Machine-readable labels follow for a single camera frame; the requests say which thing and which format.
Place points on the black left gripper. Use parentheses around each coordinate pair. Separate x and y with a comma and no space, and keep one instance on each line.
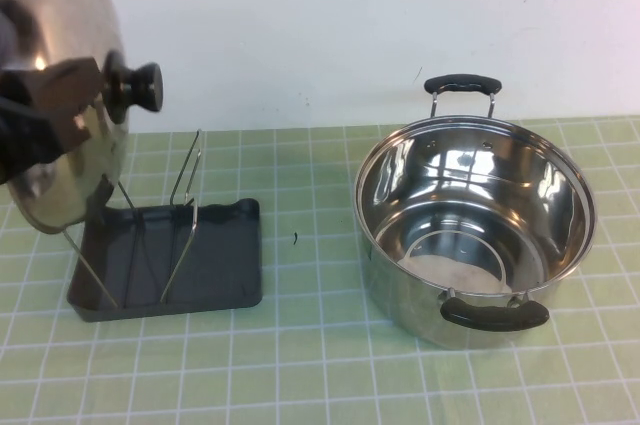
(22,145)

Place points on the steel pot lid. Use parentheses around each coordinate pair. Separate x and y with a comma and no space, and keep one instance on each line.
(65,5)

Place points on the green gridded table mat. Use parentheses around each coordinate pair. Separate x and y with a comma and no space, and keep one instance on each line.
(320,370)

